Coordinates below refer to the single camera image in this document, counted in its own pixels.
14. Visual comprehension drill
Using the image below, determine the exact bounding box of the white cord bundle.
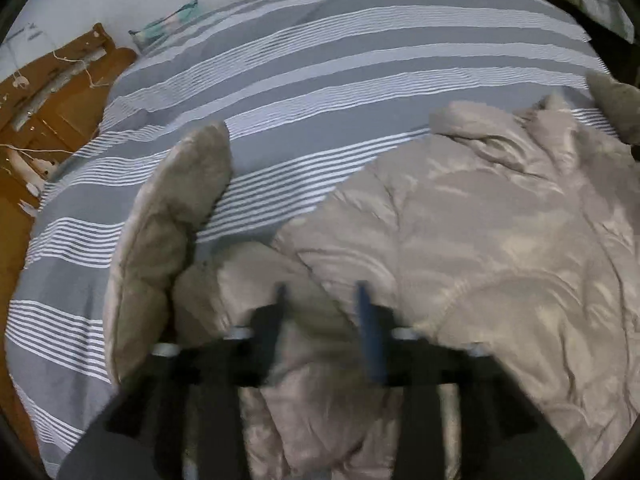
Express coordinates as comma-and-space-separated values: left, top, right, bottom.
0, 144, 61, 211

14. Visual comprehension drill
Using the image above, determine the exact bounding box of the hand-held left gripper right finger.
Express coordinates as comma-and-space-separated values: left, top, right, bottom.
352, 282, 543, 480

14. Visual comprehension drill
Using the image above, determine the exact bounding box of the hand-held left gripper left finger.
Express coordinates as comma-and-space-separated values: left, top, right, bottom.
102, 282, 291, 480

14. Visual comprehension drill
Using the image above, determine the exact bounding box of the teal patterned pillow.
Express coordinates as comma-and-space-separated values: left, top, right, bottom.
129, 0, 200, 51

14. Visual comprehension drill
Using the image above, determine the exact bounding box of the beige puffer jacket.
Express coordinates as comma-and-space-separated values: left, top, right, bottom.
102, 70, 640, 480

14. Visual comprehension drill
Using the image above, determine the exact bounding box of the grey white striped bed cover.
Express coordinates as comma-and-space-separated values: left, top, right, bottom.
5, 0, 621, 466

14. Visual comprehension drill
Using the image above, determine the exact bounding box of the white cable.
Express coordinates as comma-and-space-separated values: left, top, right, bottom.
50, 42, 110, 90

